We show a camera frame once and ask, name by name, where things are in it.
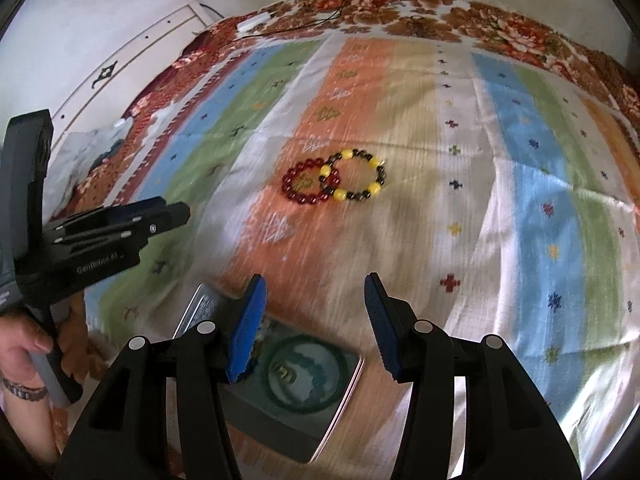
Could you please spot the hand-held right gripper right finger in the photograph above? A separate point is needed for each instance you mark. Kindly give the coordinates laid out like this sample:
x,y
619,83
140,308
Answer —
x,y
380,320

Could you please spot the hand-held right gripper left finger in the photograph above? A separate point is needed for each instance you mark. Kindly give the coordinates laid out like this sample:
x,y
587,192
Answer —
x,y
247,325

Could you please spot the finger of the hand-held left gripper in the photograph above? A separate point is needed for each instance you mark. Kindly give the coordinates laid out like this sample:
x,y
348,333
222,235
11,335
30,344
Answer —
x,y
125,210
150,227

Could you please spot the green jade bangle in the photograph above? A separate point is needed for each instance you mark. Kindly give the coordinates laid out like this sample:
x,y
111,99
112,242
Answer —
x,y
302,342

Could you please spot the person's left forearm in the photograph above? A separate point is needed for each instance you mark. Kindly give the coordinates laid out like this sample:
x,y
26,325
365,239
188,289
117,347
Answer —
x,y
25,427

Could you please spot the person's left hand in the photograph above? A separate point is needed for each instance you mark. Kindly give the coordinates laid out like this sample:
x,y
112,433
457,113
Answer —
x,y
17,340

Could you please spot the white cabinet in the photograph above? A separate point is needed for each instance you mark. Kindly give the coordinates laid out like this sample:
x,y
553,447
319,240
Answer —
x,y
125,60

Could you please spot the striped printed cloth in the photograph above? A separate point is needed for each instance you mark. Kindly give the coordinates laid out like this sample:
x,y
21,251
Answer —
x,y
500,160

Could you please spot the dark beaded wristband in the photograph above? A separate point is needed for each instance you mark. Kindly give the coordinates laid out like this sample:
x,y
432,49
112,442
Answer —
x,y
22,391

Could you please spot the striped colourful bedsheet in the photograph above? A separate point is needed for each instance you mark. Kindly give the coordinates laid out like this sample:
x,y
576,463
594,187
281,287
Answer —
x,y
450,15

